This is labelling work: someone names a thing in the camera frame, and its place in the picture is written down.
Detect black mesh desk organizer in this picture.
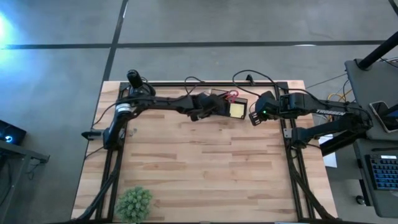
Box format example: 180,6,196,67
209,88,249,120

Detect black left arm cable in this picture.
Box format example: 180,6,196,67
183,75,206,98

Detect black equipment stand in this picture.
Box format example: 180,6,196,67
0,139,51,218

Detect green artificial plant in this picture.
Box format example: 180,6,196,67
115,185,154,223

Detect grey side desk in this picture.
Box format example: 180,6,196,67
344,58,398,219

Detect white paper sheet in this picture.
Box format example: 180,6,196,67
317,133,338,169

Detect red-handled scissors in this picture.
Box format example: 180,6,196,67
224,90,240,104

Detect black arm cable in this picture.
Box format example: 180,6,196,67
232,69,282,98
183,75,206,98

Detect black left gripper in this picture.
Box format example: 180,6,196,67
186,91,231,123

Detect yellow cable bundle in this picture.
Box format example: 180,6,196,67
328,88,354,102

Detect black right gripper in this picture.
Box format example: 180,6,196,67
248,90,283,127

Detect black aluminium table frame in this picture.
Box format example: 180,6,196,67
71,80,341,224

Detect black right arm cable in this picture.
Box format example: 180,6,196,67
232,69,282,98

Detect black table clamp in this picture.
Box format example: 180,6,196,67
81,130,104,141

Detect backlit computer keyboard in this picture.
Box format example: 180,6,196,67
368,154,398,192

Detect black device with blue light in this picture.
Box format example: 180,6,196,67
0,119,28,146

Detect black round pole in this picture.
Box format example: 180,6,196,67
356,30,398,71

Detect black smartphone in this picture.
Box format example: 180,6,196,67
369,100,398,134

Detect yellow sticky note pad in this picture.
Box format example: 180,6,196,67
229,103,246,119

